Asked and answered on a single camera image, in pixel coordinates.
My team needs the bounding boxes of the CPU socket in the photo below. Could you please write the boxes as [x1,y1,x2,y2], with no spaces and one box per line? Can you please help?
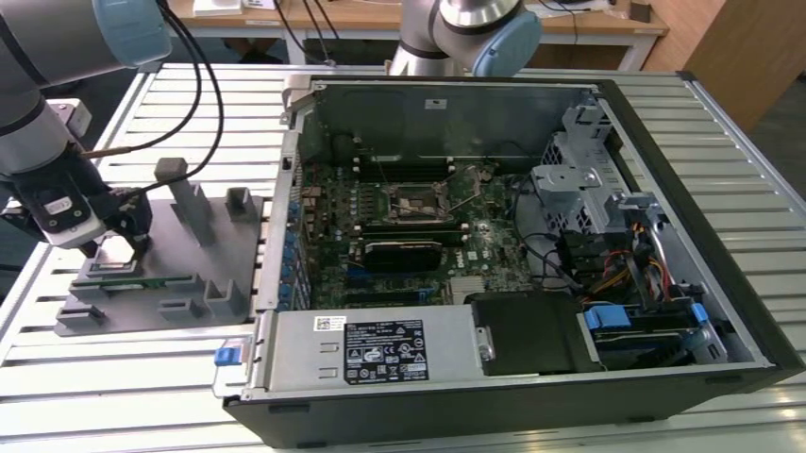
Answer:
[376,180,459,227]

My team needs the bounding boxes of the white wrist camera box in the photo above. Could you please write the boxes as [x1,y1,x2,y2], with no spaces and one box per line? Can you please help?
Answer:
[53,98,93,142]

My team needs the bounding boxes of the plain white box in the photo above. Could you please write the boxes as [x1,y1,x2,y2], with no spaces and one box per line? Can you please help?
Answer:
[190,0,244,18]

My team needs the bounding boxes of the black cable brass end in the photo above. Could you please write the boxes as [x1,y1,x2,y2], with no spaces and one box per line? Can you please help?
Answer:
[84,0,206,159]

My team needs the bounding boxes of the blue case latch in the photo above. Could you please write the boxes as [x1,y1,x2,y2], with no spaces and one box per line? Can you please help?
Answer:
[212,346,248,368]

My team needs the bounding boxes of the black plastic cable holder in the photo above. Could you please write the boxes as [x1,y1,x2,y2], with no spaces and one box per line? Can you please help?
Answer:
[556,229,609,287]

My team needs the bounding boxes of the silver drive cage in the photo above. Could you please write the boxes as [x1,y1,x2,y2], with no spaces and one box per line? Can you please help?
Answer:
[525,104,637,237]

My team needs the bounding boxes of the silver chipset heat sink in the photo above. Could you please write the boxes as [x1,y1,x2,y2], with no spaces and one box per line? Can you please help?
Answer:
[449,277,487,301]

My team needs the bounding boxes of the coloured power wire bundle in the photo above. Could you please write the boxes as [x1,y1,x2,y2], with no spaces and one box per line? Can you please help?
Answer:
[581,221,672,306]

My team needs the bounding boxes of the bare green RAM stick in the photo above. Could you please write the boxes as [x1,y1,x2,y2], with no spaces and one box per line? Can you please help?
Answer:
[100,277,197,291]

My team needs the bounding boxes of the white wrist camera black face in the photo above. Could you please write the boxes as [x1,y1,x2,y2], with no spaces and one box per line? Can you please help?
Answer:
[32,187,106,247]

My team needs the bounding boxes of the black data wire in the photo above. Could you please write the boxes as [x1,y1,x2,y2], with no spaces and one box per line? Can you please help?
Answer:
[509,173,584,290]

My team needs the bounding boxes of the brown wooden cabinet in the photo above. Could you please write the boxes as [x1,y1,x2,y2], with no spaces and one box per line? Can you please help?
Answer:
[640,0,806,136]

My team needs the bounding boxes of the metal socket cover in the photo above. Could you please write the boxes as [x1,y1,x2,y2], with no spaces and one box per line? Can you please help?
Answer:
[436,164,485,214]

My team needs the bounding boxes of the black fan shroud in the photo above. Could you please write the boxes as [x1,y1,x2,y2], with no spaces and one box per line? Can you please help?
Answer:
[463,291,611,378]

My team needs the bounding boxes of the black PC case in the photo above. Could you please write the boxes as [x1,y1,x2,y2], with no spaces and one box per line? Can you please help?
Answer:
[210,70,806,450]

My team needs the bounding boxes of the green motherboard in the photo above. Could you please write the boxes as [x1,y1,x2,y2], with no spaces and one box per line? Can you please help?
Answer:
[293,158,571,313]

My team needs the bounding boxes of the hard disk in blue carrier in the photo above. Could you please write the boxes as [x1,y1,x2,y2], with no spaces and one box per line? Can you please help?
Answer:
[581,304,700,370]

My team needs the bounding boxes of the grey parts rack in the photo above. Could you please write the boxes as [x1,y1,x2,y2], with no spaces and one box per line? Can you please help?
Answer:
[53,158,265,339]

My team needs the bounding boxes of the silver CPU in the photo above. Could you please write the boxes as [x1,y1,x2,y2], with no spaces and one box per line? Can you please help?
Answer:
[94,235,141,269]

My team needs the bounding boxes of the wooden desk white frame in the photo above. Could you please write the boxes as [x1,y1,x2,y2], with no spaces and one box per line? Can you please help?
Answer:
[301,0,669,72]
[168,0,308,65]

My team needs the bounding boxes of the silver power supply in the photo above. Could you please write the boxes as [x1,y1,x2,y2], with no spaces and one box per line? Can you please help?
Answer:
[241,304,487,394]

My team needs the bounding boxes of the black camera cable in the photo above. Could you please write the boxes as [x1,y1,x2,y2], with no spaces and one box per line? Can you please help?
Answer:
[116,0,226,202]

